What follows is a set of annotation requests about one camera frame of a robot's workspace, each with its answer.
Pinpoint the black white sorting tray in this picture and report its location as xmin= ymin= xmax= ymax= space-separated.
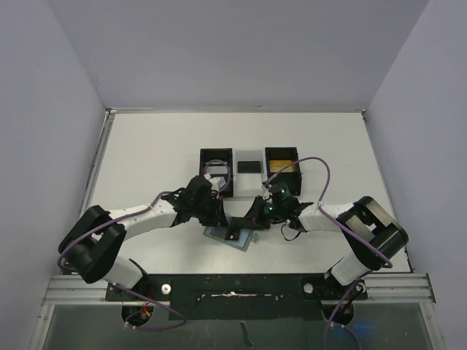
xmin=199 ymin=147 xmax=302 ymax=198

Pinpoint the gold credit card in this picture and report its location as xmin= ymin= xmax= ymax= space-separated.
xmin=269 ymin=160 xmax=293 ymax=174

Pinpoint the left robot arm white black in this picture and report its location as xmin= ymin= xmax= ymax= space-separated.
xmin=58 ymin=174 xmax=228 ymax=289

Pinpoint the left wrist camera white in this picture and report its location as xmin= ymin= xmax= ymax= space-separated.
xmin=204 ymin=174 xmax=226 ymax=192

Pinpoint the aluminium left rail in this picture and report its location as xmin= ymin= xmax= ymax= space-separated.
xmin=80 ymin=109 xmax=116 ymax=215

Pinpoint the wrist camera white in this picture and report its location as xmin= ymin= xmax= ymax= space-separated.
xmin=262 ymin=184 xmax=271 ymax=201
xmin=204 ymin=174 xmax=226 ymax=192

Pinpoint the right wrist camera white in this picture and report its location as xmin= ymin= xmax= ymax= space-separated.
xmin=262 ymin=184 xmax=271 ymax=201

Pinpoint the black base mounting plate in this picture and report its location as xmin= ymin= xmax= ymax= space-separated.
xmin=105 ymin=271 xmax=368 ymax=322

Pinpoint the aluminium rail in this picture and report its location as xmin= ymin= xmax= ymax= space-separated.
xmin=80 ymin=109 xmax=116 ymax=215
xmin=365 ymin=273 xmax=436 ymax=303

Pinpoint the green card holder wallet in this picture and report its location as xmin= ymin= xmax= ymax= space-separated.
xmin=202 ymin=215 xmax=257 ymax=252

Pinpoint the aluminium front rail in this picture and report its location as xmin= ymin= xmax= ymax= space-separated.
xmin=365 ymin=273 xmax=436 ymax=303

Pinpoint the silver credit card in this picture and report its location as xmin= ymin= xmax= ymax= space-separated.
xmin=204 ymin=163 xmax=229 ymax=175

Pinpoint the black credit card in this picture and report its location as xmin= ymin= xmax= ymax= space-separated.
xmin=237 ymin=160 xmax=262 ymax=174

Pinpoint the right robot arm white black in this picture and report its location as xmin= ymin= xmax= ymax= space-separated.
xmin=228 ymin=184 xmax=409 ymax=286

